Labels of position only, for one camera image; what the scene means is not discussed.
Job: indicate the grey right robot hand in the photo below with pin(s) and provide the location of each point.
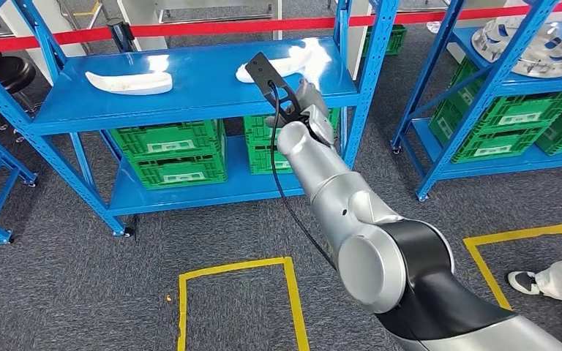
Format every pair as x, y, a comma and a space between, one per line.
310, 97

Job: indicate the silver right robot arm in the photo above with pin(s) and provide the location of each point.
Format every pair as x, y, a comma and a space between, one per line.
383, 271

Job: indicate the wide blue metal shelf rack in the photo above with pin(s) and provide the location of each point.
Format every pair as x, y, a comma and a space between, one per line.
203, 82

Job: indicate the speckled white curved plastic part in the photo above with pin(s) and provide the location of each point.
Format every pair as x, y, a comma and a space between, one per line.
130, 83

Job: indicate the round silver metal part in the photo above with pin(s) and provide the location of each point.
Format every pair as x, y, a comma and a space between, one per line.
552, 53

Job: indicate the red barrier tape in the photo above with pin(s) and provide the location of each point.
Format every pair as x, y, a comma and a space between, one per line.
213, 28

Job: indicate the white cabinet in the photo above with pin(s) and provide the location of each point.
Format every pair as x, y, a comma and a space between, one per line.
48, 14

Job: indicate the black stool chrome base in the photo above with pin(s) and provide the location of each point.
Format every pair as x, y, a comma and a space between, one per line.
12, 72

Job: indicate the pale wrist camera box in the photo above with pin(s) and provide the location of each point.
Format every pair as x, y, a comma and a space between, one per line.
322, 123

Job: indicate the black flat bracket module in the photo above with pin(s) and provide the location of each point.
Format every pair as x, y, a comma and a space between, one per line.
261, 68

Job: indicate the black barrier post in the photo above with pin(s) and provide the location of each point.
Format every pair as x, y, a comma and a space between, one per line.
118, 34

